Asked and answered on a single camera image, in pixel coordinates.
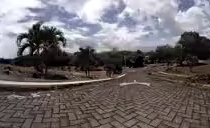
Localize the brown brick paved road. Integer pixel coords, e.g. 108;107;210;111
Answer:
0;67;210;128

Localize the pale concrete kerb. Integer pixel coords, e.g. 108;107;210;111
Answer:
155;70;210;90

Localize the tall palm tree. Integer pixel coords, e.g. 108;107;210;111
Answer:
15;22;68;77

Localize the row of dark trees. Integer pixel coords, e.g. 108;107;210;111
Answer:
0;31;210;69

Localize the curved white kerb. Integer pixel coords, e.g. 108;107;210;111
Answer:
0;73;127;89

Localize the white painted arrow marking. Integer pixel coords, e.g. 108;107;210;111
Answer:
119;80;152;88

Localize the small slender tree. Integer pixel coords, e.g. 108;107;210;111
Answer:
74;46;98;77

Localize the small dark bush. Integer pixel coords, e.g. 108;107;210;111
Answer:
104;62;124;78

